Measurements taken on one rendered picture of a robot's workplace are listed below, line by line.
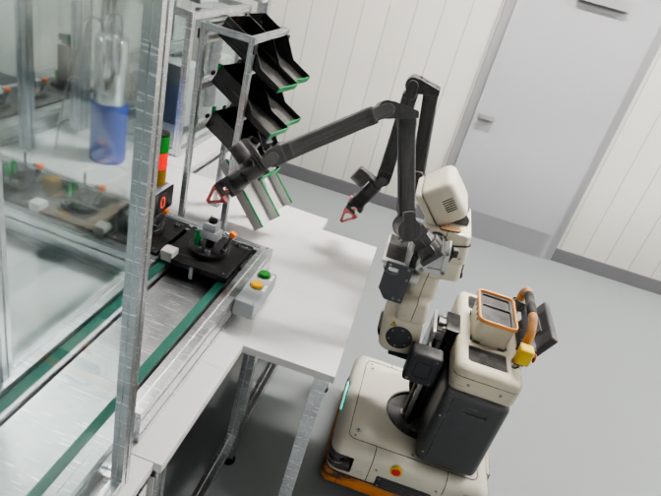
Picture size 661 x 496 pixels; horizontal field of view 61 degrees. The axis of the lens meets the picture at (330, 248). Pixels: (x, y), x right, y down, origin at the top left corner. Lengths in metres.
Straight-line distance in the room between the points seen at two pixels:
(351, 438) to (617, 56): 3.47
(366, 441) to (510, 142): 3.06
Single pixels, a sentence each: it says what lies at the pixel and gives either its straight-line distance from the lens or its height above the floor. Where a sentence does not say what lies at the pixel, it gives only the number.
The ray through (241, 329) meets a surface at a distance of 1.83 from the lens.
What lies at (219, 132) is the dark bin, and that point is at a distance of 2.06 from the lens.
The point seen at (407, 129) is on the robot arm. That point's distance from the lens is 1.80.
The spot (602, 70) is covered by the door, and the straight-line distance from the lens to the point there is 4.78.
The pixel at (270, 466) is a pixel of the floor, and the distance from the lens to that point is 2.58.
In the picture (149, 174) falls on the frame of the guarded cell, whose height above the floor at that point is 1.63.
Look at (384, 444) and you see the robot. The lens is 2.43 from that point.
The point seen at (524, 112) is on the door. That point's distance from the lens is 4.76.
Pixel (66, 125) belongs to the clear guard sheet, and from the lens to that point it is 0.73.
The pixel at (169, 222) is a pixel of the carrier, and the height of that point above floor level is 0.97.
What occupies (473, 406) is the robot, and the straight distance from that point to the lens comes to 2.19.
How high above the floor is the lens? 2.01
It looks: 29 degrees down
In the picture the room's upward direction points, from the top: 16 degrees clockwise
